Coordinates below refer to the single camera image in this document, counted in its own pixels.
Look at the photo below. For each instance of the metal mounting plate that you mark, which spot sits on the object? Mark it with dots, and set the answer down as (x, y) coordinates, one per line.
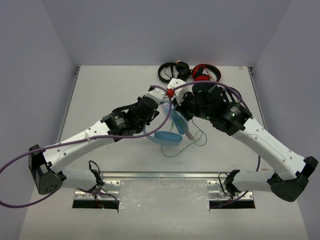
(217, 192)
(108, 192)

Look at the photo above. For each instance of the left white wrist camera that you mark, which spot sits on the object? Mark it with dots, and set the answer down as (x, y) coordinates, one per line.
(156, 94)

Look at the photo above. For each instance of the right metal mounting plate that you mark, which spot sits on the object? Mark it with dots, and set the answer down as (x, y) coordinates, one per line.
(217, 192)

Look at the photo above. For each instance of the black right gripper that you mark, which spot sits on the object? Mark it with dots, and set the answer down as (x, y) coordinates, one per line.
(180, 108)

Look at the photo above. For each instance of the aluminium table edge rail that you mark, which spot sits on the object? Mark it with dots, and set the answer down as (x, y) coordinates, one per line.
(159, 175)

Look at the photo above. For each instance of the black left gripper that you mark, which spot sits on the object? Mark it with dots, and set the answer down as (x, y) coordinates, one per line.
(152, 113)

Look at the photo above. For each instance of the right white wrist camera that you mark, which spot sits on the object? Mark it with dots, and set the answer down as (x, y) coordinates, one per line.
(176, 90)

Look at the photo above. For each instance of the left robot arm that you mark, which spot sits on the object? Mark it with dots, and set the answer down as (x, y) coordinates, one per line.
(49, 165)

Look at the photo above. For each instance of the light blue headphones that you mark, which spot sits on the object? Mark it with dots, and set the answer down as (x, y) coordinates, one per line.
(169, 138)

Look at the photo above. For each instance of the black headset with microphone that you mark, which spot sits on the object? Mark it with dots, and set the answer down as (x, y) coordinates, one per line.
(177, 69)

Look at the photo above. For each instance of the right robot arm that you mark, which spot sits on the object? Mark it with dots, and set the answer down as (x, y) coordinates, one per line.
(290, 172)

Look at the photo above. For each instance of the red headphones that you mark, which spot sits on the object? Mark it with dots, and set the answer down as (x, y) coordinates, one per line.
(206, 72)

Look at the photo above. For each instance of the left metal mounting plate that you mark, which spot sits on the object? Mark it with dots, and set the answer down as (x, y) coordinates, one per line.
(108, 192)

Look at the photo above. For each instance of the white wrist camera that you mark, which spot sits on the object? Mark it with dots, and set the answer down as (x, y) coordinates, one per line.
(176, 90)
(156, 94)

